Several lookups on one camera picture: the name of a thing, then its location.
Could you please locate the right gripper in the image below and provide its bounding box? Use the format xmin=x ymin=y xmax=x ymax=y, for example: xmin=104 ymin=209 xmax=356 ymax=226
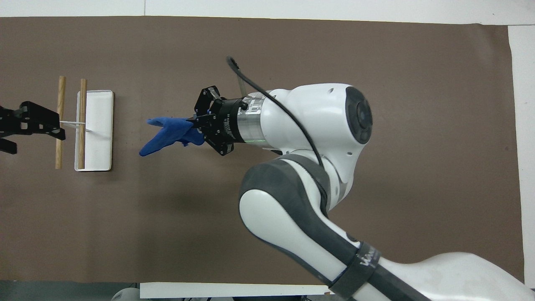
xmin=193 ymin=85 xmax=247 ymax=157

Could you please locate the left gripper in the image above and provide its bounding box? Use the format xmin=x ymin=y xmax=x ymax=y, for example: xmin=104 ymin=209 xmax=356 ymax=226
xmin=0 ymin=101 xmax=66 ymax=155

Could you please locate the blue towel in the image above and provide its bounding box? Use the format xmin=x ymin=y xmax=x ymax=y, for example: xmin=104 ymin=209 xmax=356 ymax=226
xmin=139 ymin=116 xmax=206 ymax=158

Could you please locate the towel rack with wooden bars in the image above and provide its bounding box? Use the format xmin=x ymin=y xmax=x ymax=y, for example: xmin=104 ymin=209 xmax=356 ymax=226
xmin=55 ymin=76 xmax=115 ymax=172

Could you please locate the black cable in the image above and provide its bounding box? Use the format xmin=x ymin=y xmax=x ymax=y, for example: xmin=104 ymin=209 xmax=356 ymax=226
xmin=226 ymin=56 xmax=326 ymax=168

